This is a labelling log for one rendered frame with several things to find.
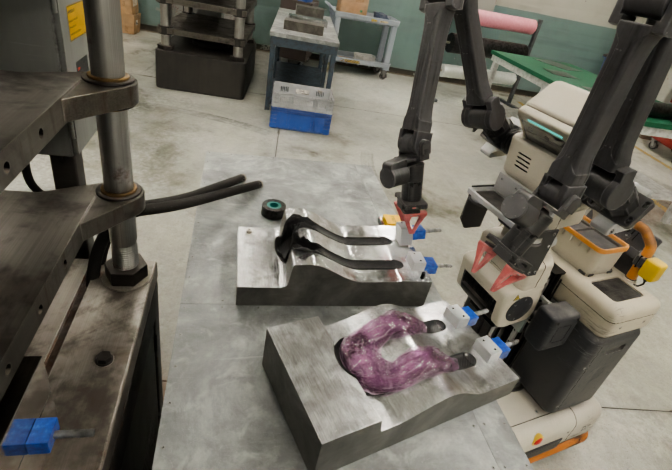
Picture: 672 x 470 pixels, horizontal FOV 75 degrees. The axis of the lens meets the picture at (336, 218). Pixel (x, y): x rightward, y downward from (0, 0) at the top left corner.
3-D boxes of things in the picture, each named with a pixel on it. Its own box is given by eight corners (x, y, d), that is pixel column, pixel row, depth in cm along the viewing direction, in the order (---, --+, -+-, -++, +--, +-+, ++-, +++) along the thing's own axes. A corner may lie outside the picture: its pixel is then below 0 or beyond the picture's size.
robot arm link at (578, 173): (703, -6, 71) (642, -14, 79) (683, -11, 69) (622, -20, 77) (580, 217, 93) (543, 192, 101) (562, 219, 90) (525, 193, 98)
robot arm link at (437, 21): (470, -19, 105) (436, -13, 113) (455, -27, 101) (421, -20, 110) (433, 158, 114) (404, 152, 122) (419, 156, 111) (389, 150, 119)
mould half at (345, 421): (439, 314, 117) (451, 283, 112) (510, 394, 99) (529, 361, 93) (261, 364, 94) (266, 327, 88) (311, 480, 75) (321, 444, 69)
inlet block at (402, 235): (436, 234, 132) (438, 218, 129) (443, 241, 127) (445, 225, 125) (395, 238, 130) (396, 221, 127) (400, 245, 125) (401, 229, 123)
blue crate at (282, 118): (327, 122, 471) (330, 102, 460) (328, 136, 436) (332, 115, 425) (270, 113, 462) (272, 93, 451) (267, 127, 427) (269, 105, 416)
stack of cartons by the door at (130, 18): (142, 31, 671) (139, -30, 628) (135, 35, 643) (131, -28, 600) (83, 21, 658) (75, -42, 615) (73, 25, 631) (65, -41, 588)
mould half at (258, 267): (395, 249, 140) (406, 214, 133) (423, 306, 119) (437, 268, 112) (237, 243, 128) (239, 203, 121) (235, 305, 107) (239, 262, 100)
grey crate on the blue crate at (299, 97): (330, 103, 460) (332, 89, 452) (332, 116, 425) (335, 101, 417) (272, 94, 451) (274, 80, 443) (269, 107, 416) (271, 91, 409)
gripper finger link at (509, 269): (490, 294, 95) (519, 262, 92) (470, 274, 100) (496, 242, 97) (505, 301, 99) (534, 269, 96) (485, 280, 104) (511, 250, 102)
